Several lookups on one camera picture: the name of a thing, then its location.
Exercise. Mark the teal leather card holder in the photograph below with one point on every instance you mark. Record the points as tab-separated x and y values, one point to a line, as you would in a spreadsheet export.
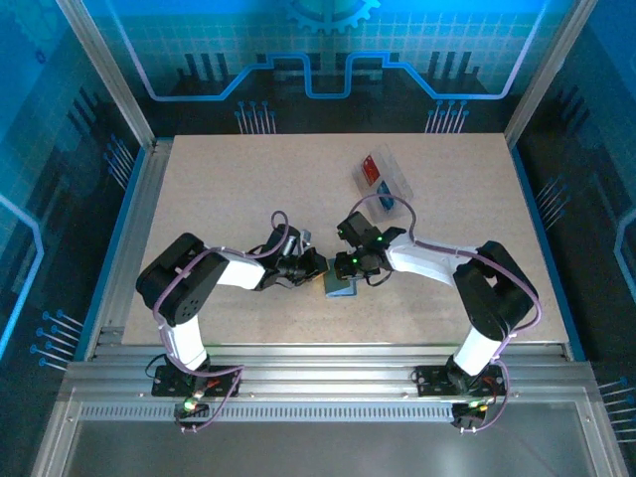
343	292

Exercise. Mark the blue credit card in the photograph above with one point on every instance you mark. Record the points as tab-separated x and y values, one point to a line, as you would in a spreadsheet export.
385	196

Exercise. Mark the red credit card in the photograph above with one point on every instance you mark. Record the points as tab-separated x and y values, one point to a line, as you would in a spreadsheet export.
370	171

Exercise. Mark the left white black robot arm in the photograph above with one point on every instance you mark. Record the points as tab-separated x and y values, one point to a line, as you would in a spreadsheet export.
233	273

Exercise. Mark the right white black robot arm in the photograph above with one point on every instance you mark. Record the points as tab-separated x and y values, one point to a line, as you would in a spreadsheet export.
422	263

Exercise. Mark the clear plastic sleeve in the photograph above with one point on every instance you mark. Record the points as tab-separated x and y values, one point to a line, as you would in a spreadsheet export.
392	169

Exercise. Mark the grey metal sheet panel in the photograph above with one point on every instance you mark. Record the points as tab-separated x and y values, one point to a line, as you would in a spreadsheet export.
323	447

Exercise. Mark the small LED control board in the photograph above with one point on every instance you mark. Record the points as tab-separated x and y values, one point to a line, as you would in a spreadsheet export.
472	408
189	406

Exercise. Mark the blue table edge strip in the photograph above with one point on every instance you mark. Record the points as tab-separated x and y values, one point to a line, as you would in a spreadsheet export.
114	248
545	248

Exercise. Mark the aluminium front frame rails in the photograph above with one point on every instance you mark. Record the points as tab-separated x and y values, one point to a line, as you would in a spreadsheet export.
323	377

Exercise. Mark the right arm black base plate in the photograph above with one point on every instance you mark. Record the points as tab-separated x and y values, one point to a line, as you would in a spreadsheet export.
432	382

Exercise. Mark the aluminium side rail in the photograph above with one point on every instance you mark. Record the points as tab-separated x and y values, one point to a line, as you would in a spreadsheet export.
129	248

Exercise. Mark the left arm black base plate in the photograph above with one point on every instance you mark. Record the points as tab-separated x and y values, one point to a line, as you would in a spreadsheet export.
166	382

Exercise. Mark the aluminium corner post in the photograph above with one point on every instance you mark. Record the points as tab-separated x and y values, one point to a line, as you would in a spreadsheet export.
107	74
551	74

